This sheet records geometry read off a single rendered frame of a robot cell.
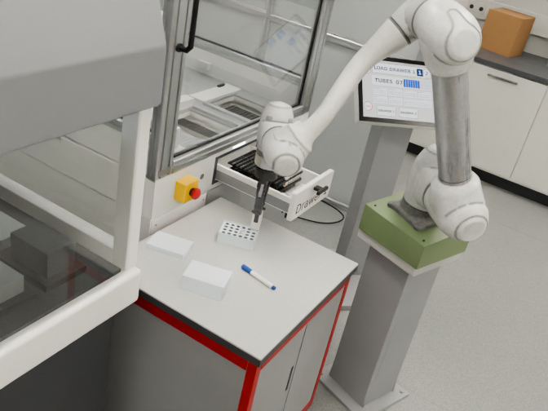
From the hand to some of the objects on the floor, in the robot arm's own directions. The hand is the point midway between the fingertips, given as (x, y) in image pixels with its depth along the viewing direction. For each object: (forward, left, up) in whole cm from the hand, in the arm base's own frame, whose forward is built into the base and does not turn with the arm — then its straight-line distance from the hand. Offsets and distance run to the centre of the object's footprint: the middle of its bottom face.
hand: (256, 219), depth 210 cm
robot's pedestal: (-18, -56, -86) cm, 104 cm away
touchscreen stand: (+46, -99, -91) cm, 142 cm away
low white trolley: (-15, +16, -82) cm, 85 cm away
